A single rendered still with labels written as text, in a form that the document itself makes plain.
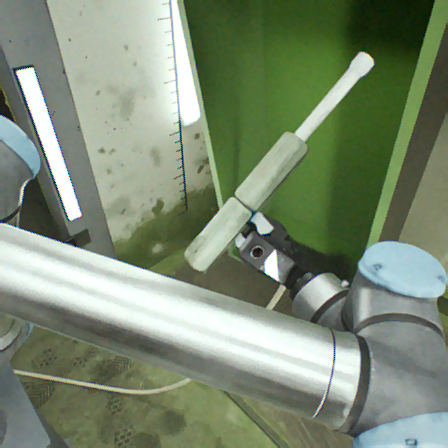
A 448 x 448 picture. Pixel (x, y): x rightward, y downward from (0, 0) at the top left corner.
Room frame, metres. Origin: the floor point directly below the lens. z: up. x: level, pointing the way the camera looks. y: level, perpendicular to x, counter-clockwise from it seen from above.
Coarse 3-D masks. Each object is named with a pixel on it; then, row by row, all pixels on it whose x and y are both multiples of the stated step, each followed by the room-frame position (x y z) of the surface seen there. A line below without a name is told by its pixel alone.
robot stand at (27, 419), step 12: (0, 372) 0.49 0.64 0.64; (12, 372) 0.49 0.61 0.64; (0, 384) 0.46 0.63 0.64; (12, 384) 0.46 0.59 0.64; (0, 396) 0.43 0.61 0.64; (12, 396) 0.43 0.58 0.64; (24, 396) 0.43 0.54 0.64; (12, 408) 0.39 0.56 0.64; (24, 408) 0.39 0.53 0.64; (36, 408) 0.48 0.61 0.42; (12, 420) 0.36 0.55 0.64; (24, 420) 0.36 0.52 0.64; (36, 420) 0.36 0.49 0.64; (12, 432) 0.34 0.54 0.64; (24, 432) 0.34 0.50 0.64; (36, 432) 0.34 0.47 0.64; (48, 432) 0.41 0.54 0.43; (12, 444) 0.31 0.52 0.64; (24, 444) 0.31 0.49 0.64; (36, 444) 0.31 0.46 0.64; (48, 444) 0.31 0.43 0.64; (60, 444) 0.42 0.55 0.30
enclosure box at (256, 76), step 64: (192, 0) 1.04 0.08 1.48; (256, 0) 1.25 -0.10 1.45; (320, 0) 1.15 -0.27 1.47; (384, 0) 1.03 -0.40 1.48; (192, 64) 1.01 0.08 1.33; (256, 64) 1.27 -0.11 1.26; (320, 64) 1.16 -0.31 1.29; (384, 64) 1.03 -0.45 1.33; (256, 128) 1.28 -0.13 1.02; (320, 128) 1.19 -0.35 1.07; (384, 128) 1.04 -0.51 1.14; (320, 192) 1.22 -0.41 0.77; (384, 192) 0.68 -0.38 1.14; (320, 256) 1.10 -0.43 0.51
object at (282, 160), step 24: (360, 72) 0.63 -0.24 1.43; (336, 96) 0.61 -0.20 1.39; (312, 120) 0.59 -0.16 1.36; (288, 144) 0.57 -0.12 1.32; (264, 168) 0.55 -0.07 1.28; (288, 168) 0.55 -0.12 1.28; (240, 192) 0.54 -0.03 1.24; (264, 192) 0.53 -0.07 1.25; (216, 216) 0.52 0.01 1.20; (240, 216) 0.50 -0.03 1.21; (216, 240) 0.48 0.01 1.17; (192, 264) 0.46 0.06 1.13
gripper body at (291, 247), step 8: (272, 240) 0.46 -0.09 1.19; (280, 240) 0.45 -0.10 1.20; (288, 240) 0.46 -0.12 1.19; (288, 248) 0.44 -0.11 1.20; (296, 248) 0.44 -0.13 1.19; (296, 256) 0.44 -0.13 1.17; (304, 256) 0.45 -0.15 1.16; (304, 264) 0.44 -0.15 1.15; (312, 272) 0.38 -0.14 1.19; (320, 272) 0.39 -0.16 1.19; (304, 280) 0.37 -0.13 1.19; (296, 288) 0.37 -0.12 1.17
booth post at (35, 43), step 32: (0, 0) 1.21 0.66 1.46; (32, 0) 1.28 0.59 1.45; (0, 32) 1.19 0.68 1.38; (32, 32) 1.26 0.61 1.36; (0, 64) 1.23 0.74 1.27; (32, 64) 1.23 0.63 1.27; (64, 96) 1.29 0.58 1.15; (32, 128) 1.18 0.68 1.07; (64, 128) 1.26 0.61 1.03; (64, 160) 1.24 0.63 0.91; (96, 192) 1.30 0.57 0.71; (64, 224) 1.20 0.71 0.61; (96, 224) 1.27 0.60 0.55
